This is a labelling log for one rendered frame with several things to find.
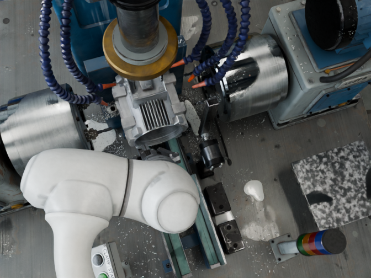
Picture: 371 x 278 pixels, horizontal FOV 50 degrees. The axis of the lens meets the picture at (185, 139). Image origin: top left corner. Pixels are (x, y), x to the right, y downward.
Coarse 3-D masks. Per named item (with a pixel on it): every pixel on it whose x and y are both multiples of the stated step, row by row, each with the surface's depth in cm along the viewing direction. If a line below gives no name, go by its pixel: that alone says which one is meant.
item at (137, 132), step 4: (116, 76) 119; (120, 76) 118; (116, 80) 119; (120, 80) 118; (176, 116) 115; (180, 116) 116; (176, 120) 115; (180, 120) 115; (176, 124) 116; (180, 124) 117; (136, 128) 113; (140, 128) 114; (132, 132) 114; (136, 132) 113; (140, 132) 113; (136, 136) 114; (176, 136) 127; (136, 148) 126; (140, 148) 127
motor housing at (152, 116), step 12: (168, 72) 123; (120, 84) 121; (168, 84) 121; (168, 96) 119; (120, 108) 119; (132, 108) 117; (144, 108) 115; (156, 108) 113; (168, 108) 117; (144, 120) 114; (156, 120) 113; (168, 120) 115; (144, 132) 114; (156, 132) 129; (168, 132) 128; (180, 132) 125; (132, 144) 121; (156, 144) 128
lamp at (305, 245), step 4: (312, 232) 105; (304, 236) 108; (308, 236) 105; (304, 240) 106; (304, 244) 106; (308, 244) 103; (304, 248) 107; (308, 248) 104; (308, 252) 106; (312, 252) 103
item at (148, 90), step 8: (128, 80) 115; (152, 80) 115; (160, 80) 116; (128, 88) 115; (136, 88) 114; (144, 88) 113; (152, 88) 115; (160, 88) 111; (144, 96) 110; (152, 96) 111; (160, 96) 113; (136, 104) 113
